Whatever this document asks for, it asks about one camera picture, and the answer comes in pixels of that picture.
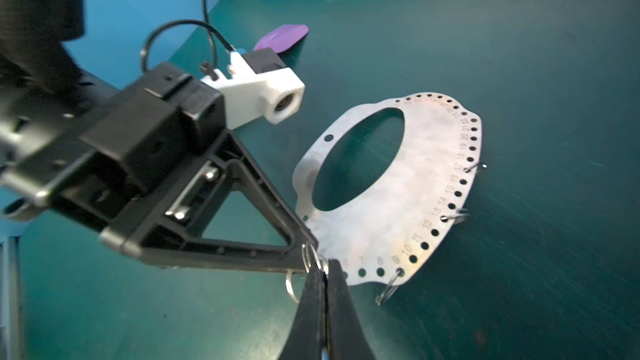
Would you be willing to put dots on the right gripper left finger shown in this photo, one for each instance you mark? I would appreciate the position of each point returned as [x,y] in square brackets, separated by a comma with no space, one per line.
[307,338]

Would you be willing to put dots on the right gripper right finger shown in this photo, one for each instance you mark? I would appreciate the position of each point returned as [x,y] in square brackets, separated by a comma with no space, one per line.
[345,336]

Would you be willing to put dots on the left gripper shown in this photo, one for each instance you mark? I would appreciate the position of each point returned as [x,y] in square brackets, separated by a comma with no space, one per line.
[87,153]

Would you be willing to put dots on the key with blue tag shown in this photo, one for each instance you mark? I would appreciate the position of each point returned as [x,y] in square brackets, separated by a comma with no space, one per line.
[311,258]

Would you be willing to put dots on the metal key holder plate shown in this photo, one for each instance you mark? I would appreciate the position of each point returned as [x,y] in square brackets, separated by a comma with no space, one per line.
[392,228]

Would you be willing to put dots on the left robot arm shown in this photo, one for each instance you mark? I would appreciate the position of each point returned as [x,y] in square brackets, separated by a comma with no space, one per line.
[32,52]

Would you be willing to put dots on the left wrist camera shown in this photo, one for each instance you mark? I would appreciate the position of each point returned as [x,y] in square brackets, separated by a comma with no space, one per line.
[259,85]

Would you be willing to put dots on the purple spatula pink handle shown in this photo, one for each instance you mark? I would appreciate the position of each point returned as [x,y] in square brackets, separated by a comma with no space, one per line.
[283,38]

